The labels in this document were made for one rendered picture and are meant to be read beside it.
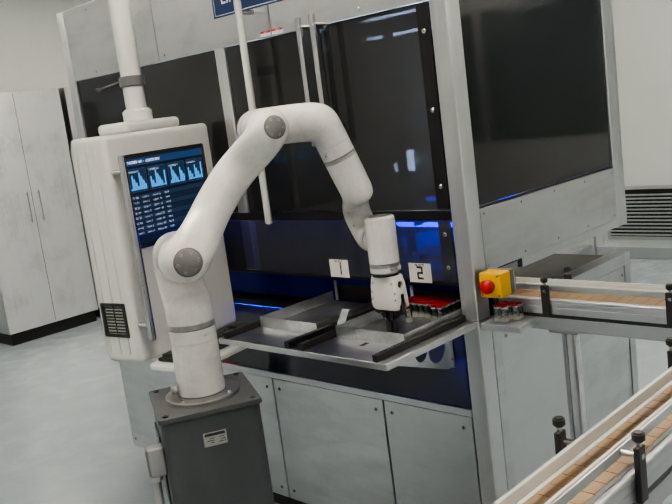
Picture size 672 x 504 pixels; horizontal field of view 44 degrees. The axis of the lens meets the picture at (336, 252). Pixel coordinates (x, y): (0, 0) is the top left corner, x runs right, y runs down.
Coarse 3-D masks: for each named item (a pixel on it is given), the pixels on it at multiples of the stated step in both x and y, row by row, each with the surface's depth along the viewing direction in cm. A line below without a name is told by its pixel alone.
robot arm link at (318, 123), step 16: (288, 112) 216; (304, 112) 213; (320, 112) 214; (240, 128) 214; (304, 128) 214; (320, 128) 214; (336, 128) 215; (320, 144) 216; (336, 144) 215; (352, 144) 220
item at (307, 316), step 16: (304, 304) 282; (320, 304) 287; (336, 304) 285; (352, 304) 282; (368, 304) 267; (272, 320) 264; (288, 320) 259; (304, 320) 269; (320, 320) 266; (336, 320) 256
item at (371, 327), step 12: (372, 312) 256; (456, 312) 244; (348, 324) 248; (360, 324) 252; (372, 324) 253; (384, 324) 252; (408, 324) 248; (420, 324) 246; (432, 324) 236; (348, 336) 242; (360, 336) 238; (372, 336) 235; (384, 336) 232; (396, 336) 229; (408, 336) 228
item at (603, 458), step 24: (648, 384) 154; (624, 408) 145; (648, 408) 152; (600, 432) 138; (624, 432) 143; (648, 432) 137; (576, 456) 136; (600, 456) 136; (624, 456) 135; (648, 456) 133; (528, 480) 122; (552, 480) 130; (576, 480) 120; (600, 480) 128; (624, 480) 126; (648, 480) 131
